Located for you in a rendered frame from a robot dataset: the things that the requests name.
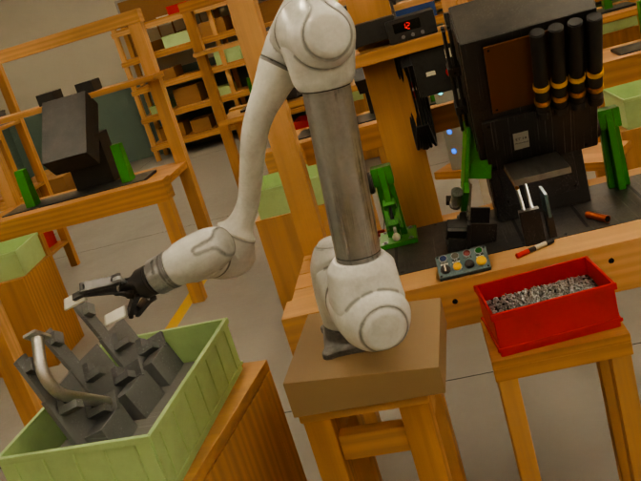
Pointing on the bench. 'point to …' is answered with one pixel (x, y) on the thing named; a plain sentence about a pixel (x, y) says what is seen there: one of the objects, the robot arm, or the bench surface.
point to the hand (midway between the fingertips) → (89, 311)
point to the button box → (463, 264)
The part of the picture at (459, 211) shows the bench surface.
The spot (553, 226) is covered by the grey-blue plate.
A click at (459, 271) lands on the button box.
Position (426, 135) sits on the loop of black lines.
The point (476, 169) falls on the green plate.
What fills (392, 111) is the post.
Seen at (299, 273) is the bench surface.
